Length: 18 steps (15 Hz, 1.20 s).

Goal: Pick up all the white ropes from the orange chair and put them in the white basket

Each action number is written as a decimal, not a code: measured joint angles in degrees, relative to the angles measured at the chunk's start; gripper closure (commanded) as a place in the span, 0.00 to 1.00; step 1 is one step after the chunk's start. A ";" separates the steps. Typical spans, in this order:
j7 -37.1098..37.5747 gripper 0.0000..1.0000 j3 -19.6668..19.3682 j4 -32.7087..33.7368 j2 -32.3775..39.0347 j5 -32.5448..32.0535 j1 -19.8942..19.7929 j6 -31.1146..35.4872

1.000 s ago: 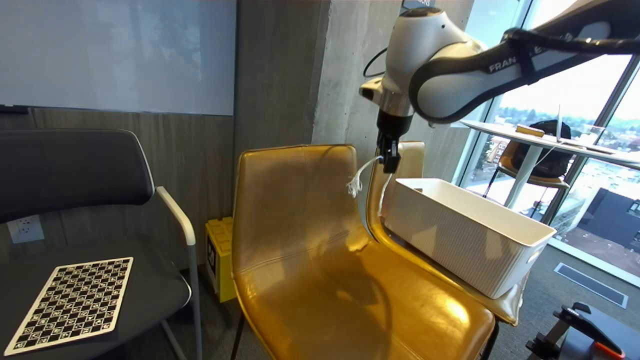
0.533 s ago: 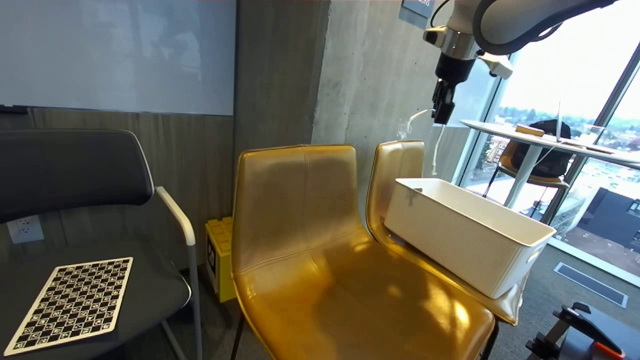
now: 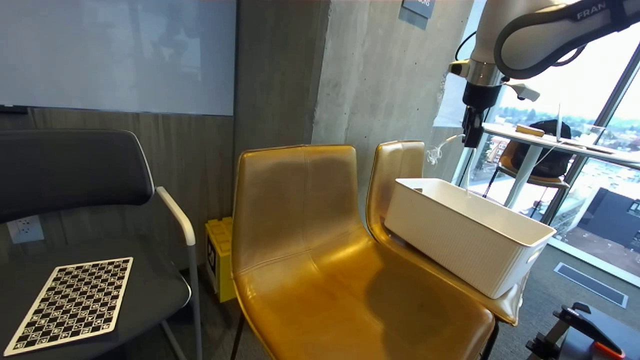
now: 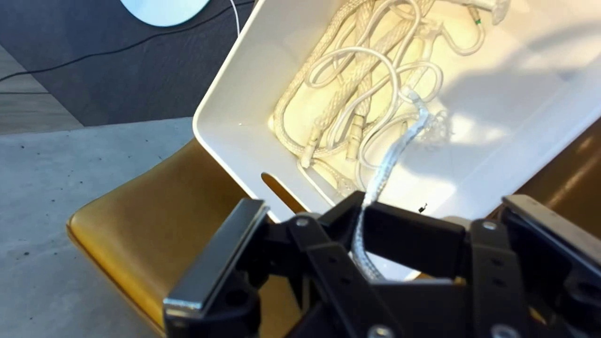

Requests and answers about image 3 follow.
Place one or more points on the black chair grey frame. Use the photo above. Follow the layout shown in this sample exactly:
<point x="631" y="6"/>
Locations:
<point x="67" y="166"/>

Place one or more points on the black whiteboard eraser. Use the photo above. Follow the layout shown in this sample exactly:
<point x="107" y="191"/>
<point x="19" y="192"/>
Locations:
<point x="12" y="111"/>

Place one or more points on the grey occupancy wall sign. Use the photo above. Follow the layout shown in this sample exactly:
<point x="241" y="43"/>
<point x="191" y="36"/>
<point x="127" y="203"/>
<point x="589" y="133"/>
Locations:
<point x="417" y="8"/>

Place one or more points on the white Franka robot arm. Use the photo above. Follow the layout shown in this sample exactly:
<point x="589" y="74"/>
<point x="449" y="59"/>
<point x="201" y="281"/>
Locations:
<point x="506" y="26"/>

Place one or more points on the white perforated grid plate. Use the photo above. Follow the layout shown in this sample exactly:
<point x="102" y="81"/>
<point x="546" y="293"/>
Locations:
<point x="72" y="302"/>

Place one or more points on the white paper label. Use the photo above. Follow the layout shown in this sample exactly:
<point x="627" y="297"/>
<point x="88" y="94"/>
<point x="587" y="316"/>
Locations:
<point x="24" y="231"/>

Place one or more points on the orange leather chair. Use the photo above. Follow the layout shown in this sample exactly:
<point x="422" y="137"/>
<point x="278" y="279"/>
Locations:
<point x="301" y="213"/>
<point x="396" y="163"/>

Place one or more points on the white table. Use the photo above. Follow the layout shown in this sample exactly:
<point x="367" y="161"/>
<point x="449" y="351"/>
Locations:
<point x="533" y="137"/>

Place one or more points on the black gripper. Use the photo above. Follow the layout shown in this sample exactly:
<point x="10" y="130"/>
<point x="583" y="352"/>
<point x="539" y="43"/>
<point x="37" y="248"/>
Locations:
<point x="481" y="98"/>

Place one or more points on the yellow box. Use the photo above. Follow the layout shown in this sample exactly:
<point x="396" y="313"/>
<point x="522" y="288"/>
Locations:
<point x="221" y="261"/>

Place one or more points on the grey floor vent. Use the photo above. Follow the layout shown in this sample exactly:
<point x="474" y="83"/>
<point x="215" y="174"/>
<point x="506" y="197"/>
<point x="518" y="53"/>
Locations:
<point x="591" y="282"/>

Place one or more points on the white plastic basket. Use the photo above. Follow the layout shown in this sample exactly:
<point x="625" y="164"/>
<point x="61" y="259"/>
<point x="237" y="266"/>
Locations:
<point x="467" y="232"/>

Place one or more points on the white wall whiteboard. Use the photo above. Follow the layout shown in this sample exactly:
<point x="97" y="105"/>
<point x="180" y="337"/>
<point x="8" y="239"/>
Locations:
<point x="112" y="53"/>

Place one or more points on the black and brown chair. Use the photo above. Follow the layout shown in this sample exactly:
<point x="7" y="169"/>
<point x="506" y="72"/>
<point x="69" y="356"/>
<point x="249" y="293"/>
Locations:
<point x="553" y="161"/>

